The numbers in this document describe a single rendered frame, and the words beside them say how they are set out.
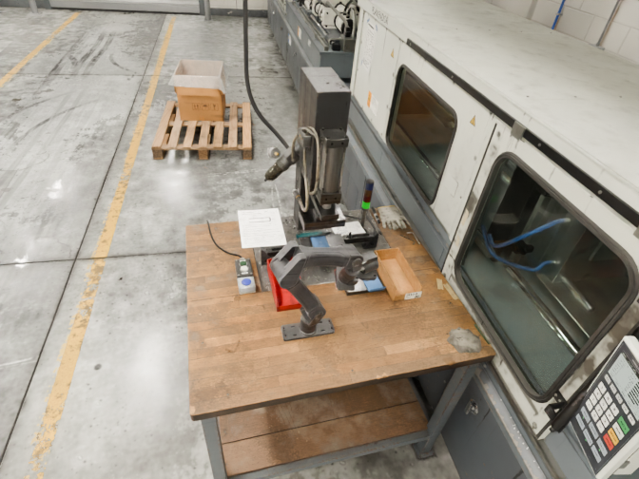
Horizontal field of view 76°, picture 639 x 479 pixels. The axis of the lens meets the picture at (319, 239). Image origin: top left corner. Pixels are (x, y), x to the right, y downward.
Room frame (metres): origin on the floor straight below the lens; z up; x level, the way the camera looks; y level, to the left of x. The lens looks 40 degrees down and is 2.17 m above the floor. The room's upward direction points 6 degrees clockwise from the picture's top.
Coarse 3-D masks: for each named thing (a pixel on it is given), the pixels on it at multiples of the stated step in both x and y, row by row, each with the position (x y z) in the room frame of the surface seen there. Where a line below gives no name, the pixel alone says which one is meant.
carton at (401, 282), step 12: (384, 252) 1.43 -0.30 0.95; (396, 252) 1.44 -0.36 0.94; (384, 264) 1.40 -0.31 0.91; (396, 264) 1.40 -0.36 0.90; (408, 264) 1.34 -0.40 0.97; (384, 276) 1.28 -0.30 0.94; (396, 276) 1.33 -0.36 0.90; (408, 276) 1.32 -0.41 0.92; (396, 288) 1.19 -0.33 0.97; (408, 288) 1.26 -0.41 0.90; (420, 288) 1.21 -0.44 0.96; (396, 300) 1.18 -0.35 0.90
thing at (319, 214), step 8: (312, 200) 1.48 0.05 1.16; (320, 208) 1.40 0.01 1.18; (328, 208) 1.40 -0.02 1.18; (336, 208) 1.41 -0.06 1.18; (304, 216) 1.39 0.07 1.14; (312, 216) 1.39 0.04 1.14; (320, 216) 1.35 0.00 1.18; (328, 216) 1.36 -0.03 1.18; (336, 216) 1.37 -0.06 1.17; (304, 224) 1.33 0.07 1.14; (312, 224) 1.35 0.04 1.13; (320, 224) 1.36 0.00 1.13; (328, 224) 1.37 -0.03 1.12; (336, 224) 1.38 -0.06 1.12; (344, 224) 1.39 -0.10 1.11
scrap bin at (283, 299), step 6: (270, 270) 1.23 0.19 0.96; (270, 276) 1.20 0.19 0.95; (270, 282) 1.20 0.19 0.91; (276, 282) 1.21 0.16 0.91; (276, 288) 1.18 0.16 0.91; (282, 288) 1.18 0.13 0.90; (276, 294) 1.10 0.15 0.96; (282, 294) 1.15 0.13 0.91; (288, 294) 1.15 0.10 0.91; (276, 300) 1.07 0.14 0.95; (282, 300) 1.12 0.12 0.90; (288, 300) 1.12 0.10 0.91; (294, 300) 1.12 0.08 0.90; (276, 306) 1.07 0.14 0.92; (282, 306) 1.07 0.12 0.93; (288, 306) 1.07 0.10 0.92; (294, 306) 1.08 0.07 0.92; (300, 306) 1.09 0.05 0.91
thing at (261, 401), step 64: (192, 256) 1.33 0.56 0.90; (192, 320) 0.97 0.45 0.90; (256, 320) 1.01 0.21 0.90; (384, 320) 1.07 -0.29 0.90; (448, 320) 1.10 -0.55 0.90; (192, 384) 0.72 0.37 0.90; (256, 384) 0.74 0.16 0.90; (320, 384) 0.76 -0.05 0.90; (384, 384) 1.21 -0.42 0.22; (448, 384) 1.01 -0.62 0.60; (256, 448) 0.82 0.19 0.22; (320, 448) 0.85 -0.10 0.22; (384, 448) 0.89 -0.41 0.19
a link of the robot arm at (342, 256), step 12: (288, 252) 0.98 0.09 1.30; (300, 252) 0.96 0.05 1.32; (312, 252) 0.97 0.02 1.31; (324, 252) 0.99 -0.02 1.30; (336, 252) 1.01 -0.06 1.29; (348, 252) 1.03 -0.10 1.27; (288, 264) 0.91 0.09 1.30; (300, 264) 0.91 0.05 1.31; (312, 264) 0.95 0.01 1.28; (324, 264) 0.98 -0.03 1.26; (336, 264) 1.00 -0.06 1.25; (348, 264) 1.01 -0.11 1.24; (288, 276) 0.89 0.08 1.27
